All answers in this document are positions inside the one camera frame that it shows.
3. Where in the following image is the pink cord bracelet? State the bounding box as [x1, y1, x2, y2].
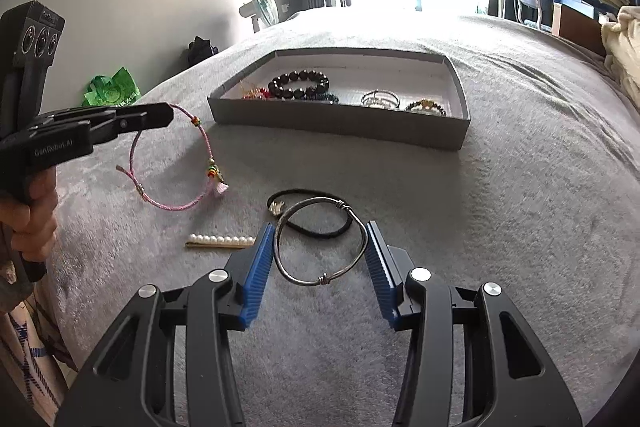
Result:
[115, 103, 230, 212]

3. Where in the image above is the pearl hair clip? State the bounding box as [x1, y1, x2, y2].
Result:
[186, 234, 255, 249]

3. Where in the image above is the black hair tie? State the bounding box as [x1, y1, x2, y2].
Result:
[266, 188, 355, 239]

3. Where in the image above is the grey jewelry tray box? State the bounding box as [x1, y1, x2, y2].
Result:
[208, 48, 471, 150]

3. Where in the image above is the left hand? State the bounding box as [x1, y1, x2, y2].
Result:
[1, 168, 58, 262]

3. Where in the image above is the green plastic bag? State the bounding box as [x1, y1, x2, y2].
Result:
[82, 67, 141, 107]

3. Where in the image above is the black bag on floor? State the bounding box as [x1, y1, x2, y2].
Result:
[186, 36, 219, 67]

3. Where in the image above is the white standing fan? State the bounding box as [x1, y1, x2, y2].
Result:
[239, 0, 280, 32]

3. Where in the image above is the grey bed cover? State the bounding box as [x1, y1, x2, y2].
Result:
[48, 9, 639, 419]

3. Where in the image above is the beige blanket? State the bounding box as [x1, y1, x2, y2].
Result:
[601, 5, 640, 108]

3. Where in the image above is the red and gold bracelet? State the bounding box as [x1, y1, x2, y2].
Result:
[238, 81, 274, 102]

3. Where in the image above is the black bead bracelet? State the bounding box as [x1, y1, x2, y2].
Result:
[267, 69, 331, 102]

